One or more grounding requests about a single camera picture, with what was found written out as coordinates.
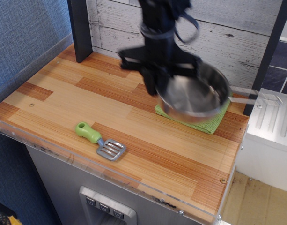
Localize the green handled toy spatula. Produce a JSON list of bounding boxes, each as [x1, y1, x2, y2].
[[75, 122, 126, 161]]

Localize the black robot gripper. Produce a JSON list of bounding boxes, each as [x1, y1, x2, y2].
[[118, 37, 201, 96]]

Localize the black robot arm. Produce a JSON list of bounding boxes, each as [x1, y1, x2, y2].
[[118, 0, 201, 96]]

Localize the green microfiber cloth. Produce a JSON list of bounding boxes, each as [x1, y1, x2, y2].
[[155, 100, 230, 134]]

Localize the dark left support post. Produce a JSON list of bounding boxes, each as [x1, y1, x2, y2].
[[67, 0, 93, 63]]

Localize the dark support post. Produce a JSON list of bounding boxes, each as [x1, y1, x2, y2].
[[244, 0, 287, 116], [67, 0, 93, 63]]

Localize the yellow black object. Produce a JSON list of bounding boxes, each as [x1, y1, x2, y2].
[[0, 211, 23, 225]]

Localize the white ribbed side cabinet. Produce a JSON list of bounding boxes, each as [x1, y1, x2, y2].
[[236, 89, 287, 191]]

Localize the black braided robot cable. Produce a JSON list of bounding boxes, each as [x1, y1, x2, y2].
[[175, 11, 200, 44]]

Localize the stainless steel pan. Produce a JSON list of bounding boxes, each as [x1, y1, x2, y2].
[[157, 62, 282, 122]]

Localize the dark right support post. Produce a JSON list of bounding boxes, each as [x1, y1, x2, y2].
[[244, 0, 287, 116]]

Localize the silver dispenser button panel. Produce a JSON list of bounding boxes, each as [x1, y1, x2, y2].
[[79, 186, 137, 225]]

